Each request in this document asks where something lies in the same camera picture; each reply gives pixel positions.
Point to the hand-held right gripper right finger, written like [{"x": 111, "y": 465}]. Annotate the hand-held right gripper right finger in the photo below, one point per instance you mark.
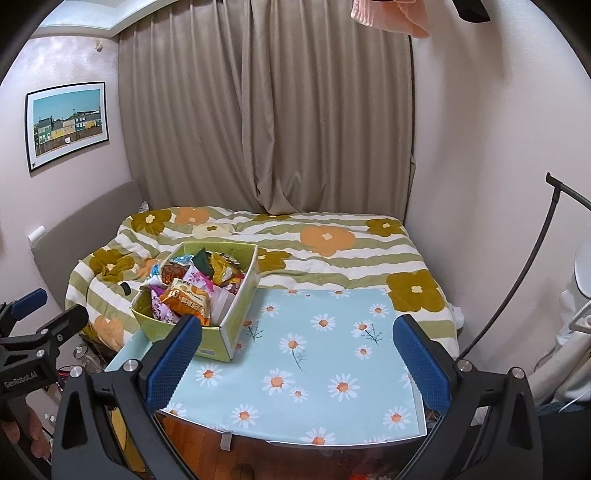
[{"x": 422, "y": 364}]

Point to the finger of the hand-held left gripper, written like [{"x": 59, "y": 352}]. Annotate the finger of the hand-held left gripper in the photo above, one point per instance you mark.
[
  {"x": 60, "y": 325},
  {"x": 30, "y": 300}
]

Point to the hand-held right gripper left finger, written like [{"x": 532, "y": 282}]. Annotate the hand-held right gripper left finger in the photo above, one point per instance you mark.
[{"x": 178, "y": 360}]

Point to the purple snack packet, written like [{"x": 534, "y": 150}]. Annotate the purple snack packet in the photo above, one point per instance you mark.
[{"x": 161, "y": 309}]

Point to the green cardboard box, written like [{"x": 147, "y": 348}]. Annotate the green cardboard box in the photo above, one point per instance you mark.
[{"x": 231, "y": 332}]

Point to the orange bread packet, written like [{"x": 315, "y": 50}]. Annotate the orange bread packet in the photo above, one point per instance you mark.
[{"x": 187, "y": 297}]

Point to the pale pink snack packet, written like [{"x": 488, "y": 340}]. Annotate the pale pink snack packet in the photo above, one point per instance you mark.
[{"x": 196, "y": 279}]

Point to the clear silver snack packet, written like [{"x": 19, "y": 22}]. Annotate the clear silver snack packet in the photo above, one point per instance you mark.
[{"x": 154, "y": 277}]

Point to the light blue white snack packet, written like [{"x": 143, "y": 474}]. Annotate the light blue white snack packet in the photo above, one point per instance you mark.
[{"x": 184, "y": 261}]

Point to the dark green snack packet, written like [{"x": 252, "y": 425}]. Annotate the dark green snack packet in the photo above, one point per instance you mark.
[{"x": 202, "y": 260}]

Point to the person's left hand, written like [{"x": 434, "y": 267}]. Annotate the person's left hand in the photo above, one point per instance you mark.
[{"x": 34, "y": 422}]

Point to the glass jar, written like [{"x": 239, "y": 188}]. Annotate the glass jar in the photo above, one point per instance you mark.
[{"x": 81, "y": 354}]

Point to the small black object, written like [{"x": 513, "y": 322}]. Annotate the small black object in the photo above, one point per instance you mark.
[{"x": 125, "y": 289}]

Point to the grey headboard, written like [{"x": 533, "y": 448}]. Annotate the grey headboard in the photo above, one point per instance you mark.
[{"x": 83, "y": 230}]

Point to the blue floral tablecloth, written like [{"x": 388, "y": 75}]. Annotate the blue floral tablecloth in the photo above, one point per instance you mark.
[{"x": 323, "y": 360}]

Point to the orange floral cloth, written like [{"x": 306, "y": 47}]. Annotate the orange floral cloth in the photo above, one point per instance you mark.
[{"x": 369, "y": 473}]

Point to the floral striped blanket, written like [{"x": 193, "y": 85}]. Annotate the floral striped blanket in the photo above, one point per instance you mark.
[{"x": 300, "y": 272}]

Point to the cream garment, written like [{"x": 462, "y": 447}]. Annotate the cream garment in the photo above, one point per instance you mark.
[{"x": 572, "y": 350}]

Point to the white clothes hanger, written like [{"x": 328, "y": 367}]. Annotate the white clothes hanger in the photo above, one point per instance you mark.
[{"x": 579, "y": 323}]

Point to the black metal clothes rack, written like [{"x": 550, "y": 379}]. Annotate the black metal clothes rack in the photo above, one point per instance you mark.
[{"x": 568, "y": 190}]

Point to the beige curtain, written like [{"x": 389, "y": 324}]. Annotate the beige curtain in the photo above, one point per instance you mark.
[{"x": 207, "y": 115}]

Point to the pink hanging garment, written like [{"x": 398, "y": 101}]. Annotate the pink hanging garment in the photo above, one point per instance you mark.
[{"x": 383, "y": 16}]

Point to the white wall socket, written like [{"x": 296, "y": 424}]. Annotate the white wall socket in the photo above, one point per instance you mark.
[{"x": 36, "y": 234}]

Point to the wall poster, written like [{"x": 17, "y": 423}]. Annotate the wall poster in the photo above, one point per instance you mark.
[{"x": 67, "y": 124}]

